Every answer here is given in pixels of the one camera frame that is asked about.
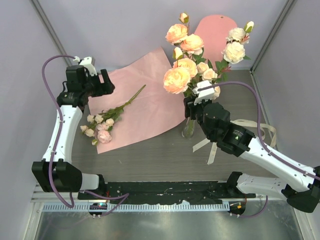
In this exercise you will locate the clear glass vase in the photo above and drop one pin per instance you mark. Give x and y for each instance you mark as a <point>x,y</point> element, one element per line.
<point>189,128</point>

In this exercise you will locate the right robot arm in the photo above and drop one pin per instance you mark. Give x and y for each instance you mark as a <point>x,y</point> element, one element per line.
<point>294,182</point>

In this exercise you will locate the peach rose flower stem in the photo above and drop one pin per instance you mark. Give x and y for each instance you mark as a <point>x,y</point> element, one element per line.
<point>178,79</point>

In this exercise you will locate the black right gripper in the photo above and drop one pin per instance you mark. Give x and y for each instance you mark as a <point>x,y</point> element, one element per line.
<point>190,107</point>

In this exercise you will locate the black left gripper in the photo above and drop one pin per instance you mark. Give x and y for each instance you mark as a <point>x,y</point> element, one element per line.
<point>106,88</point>

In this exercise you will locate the cream ribbon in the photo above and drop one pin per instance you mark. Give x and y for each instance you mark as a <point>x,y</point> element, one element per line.
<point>237,139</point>

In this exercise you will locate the pink small rose spray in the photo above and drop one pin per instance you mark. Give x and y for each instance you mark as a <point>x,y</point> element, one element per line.
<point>99,126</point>

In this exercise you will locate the white peony flower stem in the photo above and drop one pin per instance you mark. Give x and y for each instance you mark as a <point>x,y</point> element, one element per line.
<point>234,51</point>

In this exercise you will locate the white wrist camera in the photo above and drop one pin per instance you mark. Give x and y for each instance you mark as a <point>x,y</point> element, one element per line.
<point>203,91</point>
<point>88,62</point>

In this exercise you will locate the aluminium frame post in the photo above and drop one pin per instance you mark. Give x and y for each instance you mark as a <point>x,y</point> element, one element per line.
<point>288,6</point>
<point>39,10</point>

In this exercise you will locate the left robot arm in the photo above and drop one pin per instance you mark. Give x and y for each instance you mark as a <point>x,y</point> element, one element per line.
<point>55,171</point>

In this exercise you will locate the purple pink wrapping paper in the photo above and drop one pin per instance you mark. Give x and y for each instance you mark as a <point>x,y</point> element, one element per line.
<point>153,112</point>

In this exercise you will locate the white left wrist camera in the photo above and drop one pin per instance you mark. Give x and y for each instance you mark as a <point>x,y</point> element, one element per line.
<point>88,62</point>

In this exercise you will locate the aluminium frame post right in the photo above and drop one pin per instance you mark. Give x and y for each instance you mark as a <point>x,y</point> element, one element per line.
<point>288,6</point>

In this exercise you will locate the slotted cable duct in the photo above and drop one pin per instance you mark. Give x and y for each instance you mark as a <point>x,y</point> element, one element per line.
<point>95,207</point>

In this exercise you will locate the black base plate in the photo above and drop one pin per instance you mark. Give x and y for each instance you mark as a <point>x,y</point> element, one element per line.
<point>171,192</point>

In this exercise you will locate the single green flower stem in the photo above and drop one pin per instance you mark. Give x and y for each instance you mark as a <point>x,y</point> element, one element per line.
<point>185,44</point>

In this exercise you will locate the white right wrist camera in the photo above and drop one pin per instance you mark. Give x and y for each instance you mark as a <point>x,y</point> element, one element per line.
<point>203,91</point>

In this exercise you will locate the aluminium front rail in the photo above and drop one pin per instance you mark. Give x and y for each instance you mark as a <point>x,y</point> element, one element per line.
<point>273,187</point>

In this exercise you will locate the pink three-tier shelf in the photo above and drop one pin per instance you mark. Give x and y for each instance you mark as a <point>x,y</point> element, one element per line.
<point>213,30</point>

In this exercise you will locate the aluminium frame post left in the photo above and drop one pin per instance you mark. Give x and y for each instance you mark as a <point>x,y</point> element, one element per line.
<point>39,10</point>

